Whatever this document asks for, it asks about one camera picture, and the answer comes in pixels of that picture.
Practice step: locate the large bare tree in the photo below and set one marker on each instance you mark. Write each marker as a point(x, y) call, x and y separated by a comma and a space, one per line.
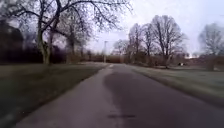
point(45, 30)

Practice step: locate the bare round tree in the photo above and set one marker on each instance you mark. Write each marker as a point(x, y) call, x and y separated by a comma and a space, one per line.
point(211, 41)

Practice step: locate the pale pole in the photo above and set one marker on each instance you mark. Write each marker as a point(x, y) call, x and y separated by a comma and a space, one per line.
point(105, 51)

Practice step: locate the grey asphalt path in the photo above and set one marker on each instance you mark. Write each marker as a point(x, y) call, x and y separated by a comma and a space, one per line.
point(133, 96)

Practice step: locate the dark hedge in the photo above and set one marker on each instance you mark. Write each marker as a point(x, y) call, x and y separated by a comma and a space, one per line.
point(30, 55)

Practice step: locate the grass field with frost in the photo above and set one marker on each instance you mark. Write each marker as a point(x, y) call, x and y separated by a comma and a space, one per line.
point(36, 83)
point(193, 80)

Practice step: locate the group of bare trees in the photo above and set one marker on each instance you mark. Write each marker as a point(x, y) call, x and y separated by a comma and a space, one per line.
point(160, 40)

